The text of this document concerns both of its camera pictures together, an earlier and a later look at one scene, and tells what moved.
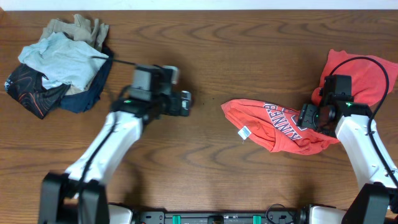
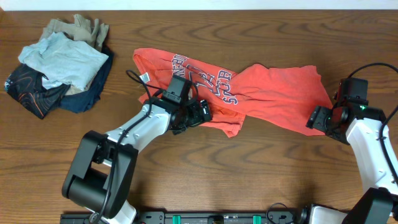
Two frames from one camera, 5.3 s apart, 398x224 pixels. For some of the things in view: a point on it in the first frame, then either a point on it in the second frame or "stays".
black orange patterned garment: x=25 y=84 stays
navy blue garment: x=79 y=102 stays
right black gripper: x=305 y=118 stays
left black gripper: x=176 y=110 → x=199 y=118
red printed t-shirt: x=277 y=126 → x=268 y=96
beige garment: x=81 y=30 stays
